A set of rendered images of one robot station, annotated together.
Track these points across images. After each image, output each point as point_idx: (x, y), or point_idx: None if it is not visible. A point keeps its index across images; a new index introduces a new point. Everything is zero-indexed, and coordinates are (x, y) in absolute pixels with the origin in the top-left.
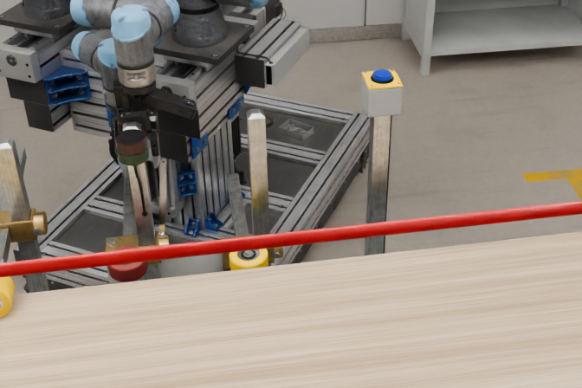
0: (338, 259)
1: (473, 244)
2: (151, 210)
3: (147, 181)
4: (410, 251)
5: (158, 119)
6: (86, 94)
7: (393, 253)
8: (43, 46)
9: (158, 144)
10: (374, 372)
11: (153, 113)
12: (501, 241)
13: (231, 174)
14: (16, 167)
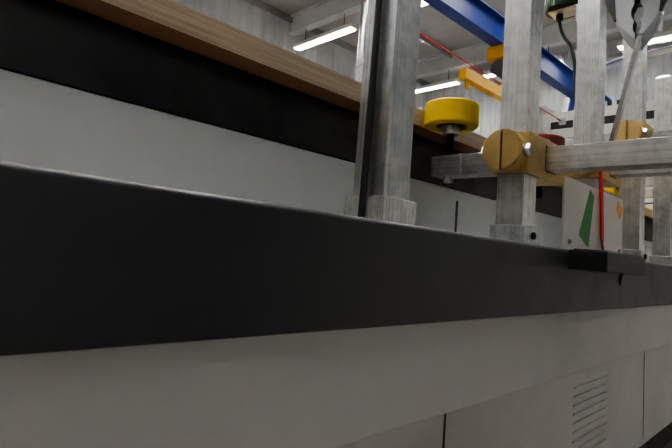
0: (349, 78)
1: None
2: (575, 93)
3: (587, 53)
4: (255, 37)
5: None
6: None
7: (280, 48)
8: None
9: (613, 3)
10: None
11: None
12: None
13: None
14: (623, 60)
